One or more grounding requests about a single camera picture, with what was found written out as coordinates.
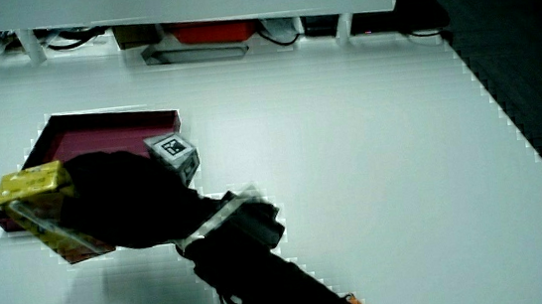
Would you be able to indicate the person's right hand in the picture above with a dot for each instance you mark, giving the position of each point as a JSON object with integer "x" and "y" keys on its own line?
{"x": 126, "y": 201}

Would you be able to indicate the yellow ice redtea carton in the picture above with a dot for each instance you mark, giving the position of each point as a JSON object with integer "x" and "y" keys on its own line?
{"x": 30, "y": 187}

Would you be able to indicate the person's right forearm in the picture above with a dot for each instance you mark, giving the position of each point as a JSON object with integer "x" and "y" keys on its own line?
{"x": 269, "y": 287}

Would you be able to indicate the dark red shallow tray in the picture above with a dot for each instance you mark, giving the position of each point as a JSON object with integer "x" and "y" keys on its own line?
{"x": 95, "y": 136}

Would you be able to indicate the grey flat device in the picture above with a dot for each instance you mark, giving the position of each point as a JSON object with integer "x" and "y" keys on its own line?
{"x": 197, "y": 53}

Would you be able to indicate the brown cardboard box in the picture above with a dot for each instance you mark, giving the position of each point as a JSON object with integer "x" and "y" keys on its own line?
{"x": 135, "y": 35}

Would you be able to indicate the red box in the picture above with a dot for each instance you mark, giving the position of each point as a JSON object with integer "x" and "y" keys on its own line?
{"x": 212, "y": 31}

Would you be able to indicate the white raised shelf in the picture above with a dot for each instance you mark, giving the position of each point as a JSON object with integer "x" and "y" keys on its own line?
{"x": 177, "y": 4}

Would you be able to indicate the white bag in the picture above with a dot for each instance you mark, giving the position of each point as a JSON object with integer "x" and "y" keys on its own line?
{"x": 281, "y": 27}

